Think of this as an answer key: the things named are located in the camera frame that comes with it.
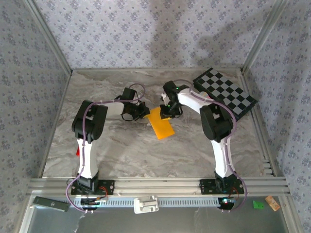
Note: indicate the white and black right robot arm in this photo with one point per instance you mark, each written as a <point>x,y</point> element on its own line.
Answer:
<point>222,157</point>

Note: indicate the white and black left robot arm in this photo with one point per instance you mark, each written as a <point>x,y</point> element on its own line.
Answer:
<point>91,160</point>

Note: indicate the black grey chessboard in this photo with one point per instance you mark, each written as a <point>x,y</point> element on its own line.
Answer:
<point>226,85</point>

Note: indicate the red plastic block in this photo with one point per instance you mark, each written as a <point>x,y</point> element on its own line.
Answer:
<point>77,152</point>

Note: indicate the small electronics board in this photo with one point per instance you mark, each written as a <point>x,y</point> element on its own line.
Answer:
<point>227,201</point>
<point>93,201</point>

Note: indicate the grey metal shelf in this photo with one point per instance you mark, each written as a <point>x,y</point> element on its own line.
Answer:
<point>170,223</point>

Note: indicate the flat black device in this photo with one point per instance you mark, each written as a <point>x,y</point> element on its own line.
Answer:
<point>49,204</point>

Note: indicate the green paper tag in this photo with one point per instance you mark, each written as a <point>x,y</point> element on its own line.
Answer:
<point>258,205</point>

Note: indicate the brown cardboard piece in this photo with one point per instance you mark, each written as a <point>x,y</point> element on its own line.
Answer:
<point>272,202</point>

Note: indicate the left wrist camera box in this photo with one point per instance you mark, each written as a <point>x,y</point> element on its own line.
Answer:
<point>128,93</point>

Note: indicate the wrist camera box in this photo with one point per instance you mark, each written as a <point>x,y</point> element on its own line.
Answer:
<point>128,93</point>
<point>171,87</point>

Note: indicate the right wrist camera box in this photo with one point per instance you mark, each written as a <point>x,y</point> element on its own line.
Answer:
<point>171,87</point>

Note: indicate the long aluminium base rail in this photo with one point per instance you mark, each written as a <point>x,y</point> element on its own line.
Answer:
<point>158,187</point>

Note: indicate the aluminium table side rail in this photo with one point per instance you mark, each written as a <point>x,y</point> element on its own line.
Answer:
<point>58,116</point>
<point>246,85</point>

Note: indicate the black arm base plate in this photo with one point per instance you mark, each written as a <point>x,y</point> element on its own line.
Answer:
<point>109,187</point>
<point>206,187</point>

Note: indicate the white plastic bracket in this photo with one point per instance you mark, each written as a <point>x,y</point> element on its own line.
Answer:
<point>145,205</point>

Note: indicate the aluminium corner post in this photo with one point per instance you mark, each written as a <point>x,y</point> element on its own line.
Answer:
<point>50,36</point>
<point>263,36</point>

